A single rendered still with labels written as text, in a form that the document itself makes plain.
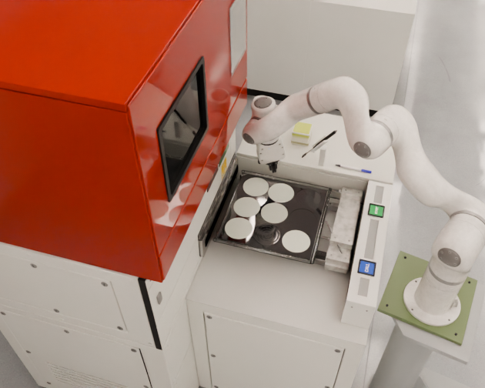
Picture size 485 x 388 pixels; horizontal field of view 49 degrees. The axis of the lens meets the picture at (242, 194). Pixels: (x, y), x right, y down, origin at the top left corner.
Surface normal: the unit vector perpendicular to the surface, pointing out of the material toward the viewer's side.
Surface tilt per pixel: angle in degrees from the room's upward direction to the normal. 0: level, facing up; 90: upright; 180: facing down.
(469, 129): 0
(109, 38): 0
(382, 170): 0
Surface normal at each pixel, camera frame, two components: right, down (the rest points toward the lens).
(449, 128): 0.00, -0.68
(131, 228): -0.28, 0.71
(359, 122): -0.71, -0.28
